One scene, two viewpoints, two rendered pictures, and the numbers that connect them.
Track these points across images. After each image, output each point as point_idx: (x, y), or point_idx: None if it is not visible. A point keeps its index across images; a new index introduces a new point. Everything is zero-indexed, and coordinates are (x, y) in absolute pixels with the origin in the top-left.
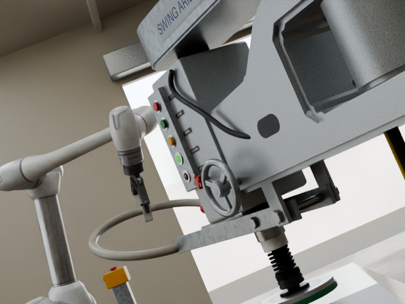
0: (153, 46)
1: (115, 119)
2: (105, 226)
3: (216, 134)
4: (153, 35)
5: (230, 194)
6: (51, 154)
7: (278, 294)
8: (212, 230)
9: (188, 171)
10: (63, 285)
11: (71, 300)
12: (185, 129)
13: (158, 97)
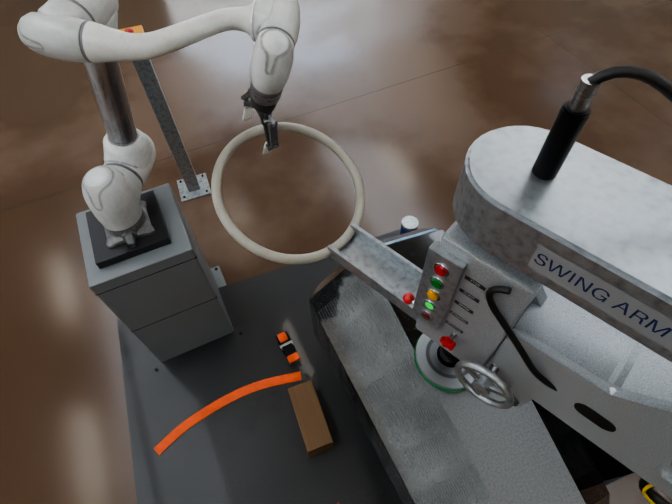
0: (500, 243)
1: (269, 62)
2: (223, 168)
3: (506, 343)
4: (516, 243)
5: (473, 361)
6: (138, 44)
7: (429, 341)
8: (399, 301)
9: (434, 318)
10: (126, 145)
11: (137, 162)
12: (463, 303)
13: (453, 270)
